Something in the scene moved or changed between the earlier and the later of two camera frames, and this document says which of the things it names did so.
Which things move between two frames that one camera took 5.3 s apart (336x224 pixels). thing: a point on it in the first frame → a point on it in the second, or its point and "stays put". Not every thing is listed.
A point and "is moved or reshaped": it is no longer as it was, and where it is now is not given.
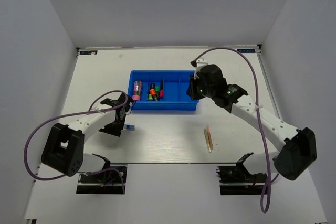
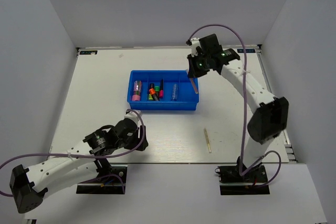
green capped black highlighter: [157, 88] stays put
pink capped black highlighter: [161, 93] stays put
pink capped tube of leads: [137, 91] stays put
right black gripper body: [199, 91] → [199, 64]
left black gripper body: [115, 127] → [131, 142]
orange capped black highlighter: [153, 92] stays put
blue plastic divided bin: [160, 90] stays put
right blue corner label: [246, 50] stays put
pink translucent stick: [210, 139] is moved or reshaped
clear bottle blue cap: [129, 127] is moved or reshaped
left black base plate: [106, 182] stays put
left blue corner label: [88, 52] stays put
